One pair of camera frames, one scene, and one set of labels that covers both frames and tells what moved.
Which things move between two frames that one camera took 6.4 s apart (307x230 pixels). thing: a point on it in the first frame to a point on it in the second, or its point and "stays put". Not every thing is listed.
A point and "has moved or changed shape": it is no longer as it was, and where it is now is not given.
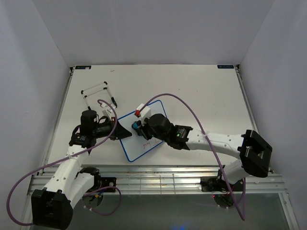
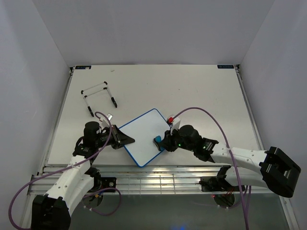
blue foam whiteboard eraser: x=135 y=126 to x=157 y=140
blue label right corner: x=225 y=66 stays put
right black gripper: x=143 y=129 to x=168 y=142
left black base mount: x=108 y=181 stays put
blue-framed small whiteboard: x=135 y=145 has moved or changed shape
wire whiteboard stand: x=106 y=87 stays put
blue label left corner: x=83 y=67 stays put
